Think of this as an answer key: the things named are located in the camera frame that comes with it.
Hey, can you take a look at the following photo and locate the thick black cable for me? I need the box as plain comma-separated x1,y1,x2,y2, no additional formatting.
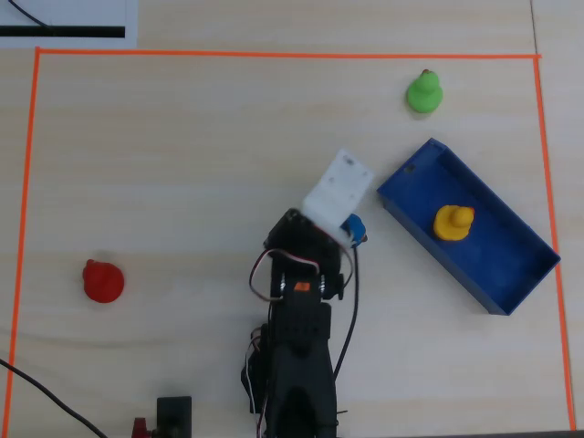
0,358,109,438

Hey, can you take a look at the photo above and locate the blue rectangular plastic box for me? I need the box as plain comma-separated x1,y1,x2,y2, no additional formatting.
376,138,562,317

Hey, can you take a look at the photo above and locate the thin black cable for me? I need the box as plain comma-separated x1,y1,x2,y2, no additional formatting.
7,0,49,29

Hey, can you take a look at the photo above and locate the blue rubber duck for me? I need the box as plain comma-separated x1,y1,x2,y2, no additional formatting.
341,213,370,250

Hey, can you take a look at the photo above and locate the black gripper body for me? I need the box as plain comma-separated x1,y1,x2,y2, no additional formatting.
266,208,353,276

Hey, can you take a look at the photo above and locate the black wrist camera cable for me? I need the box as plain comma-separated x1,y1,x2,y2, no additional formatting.
332,244,361,382

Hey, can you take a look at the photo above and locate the red rubber duck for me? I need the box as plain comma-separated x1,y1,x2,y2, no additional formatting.
81,258,126,304

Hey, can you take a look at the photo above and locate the white paper with black bar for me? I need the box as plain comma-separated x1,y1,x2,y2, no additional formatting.
0,0,138,49

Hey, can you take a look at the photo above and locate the yellow rubber duck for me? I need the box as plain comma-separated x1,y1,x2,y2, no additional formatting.
432,204,475,242

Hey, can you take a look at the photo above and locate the orange tape border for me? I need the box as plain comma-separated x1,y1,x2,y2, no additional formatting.
3,47,577,438

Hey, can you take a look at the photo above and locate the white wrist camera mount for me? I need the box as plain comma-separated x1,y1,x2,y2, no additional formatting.
301,148,375,238

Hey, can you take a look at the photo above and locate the black camera stand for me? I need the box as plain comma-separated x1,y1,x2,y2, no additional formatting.
156,395,193,438

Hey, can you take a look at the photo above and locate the white red servo wire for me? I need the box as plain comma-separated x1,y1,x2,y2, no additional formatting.
249,248,320,303

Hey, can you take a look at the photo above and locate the green rubber duck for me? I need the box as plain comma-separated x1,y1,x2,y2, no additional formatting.
405,68,444,115

